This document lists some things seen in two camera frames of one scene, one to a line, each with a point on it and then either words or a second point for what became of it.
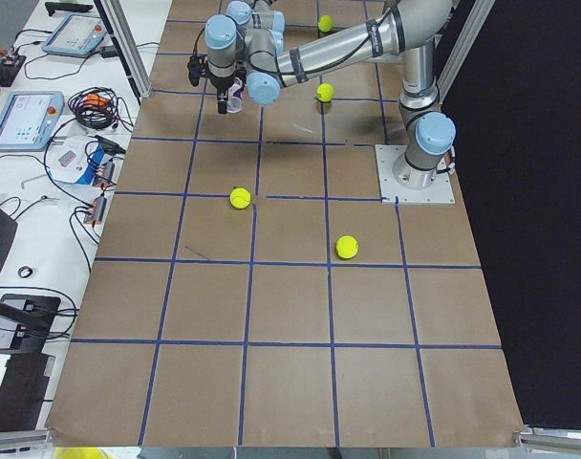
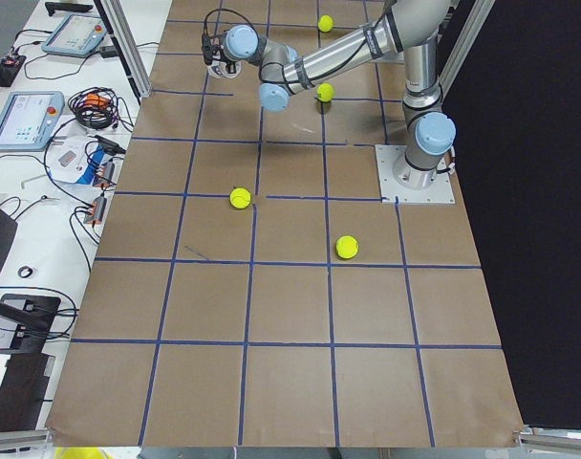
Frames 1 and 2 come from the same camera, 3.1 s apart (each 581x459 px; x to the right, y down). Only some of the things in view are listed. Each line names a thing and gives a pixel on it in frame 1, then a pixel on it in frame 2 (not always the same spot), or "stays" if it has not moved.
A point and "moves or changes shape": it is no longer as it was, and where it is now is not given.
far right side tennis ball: [326, 23] stays
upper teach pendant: [27, 121] stays
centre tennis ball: [325, 92] stays
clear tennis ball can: [235, 102] moves or changes shape
